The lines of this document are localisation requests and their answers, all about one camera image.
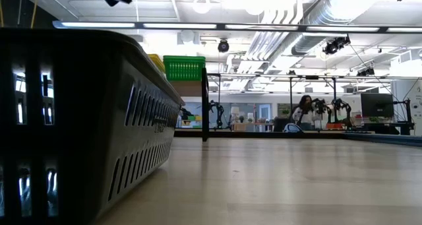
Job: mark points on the round white lamp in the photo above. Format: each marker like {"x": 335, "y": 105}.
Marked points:
{"x": 201, "y": 5}

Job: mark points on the black background rig frame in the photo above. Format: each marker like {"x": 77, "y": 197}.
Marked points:
{"x": 290, "y": 103}

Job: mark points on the black monitor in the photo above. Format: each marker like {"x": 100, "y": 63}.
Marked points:
{"x": 376, "y": 105}

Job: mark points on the black ceiling spotlight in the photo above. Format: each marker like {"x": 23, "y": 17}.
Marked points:
{"x": 366, "y": 72}
{"x": 336, "y": 45}

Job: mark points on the yellow plastic basket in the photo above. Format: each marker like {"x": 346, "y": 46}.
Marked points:
{"x": 158, "y": 62}

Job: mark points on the black dome camera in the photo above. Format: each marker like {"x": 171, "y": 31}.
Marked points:
{"x": 223, "y": 45}

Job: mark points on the white round device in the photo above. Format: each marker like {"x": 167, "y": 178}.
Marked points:
{"x": 291, "y": 128}

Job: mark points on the black plastic basket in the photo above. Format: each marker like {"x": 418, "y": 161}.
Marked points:
{"x": 99, "y": 119}

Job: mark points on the green plastic basket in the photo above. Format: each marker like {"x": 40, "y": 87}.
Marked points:
{"x": 184, "y": 70}

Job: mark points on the silver air duct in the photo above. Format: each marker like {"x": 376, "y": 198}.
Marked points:
{"x": 329, "y": 17}

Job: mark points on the person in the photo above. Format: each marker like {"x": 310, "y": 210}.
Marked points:
{"x": 305, "y": 114}

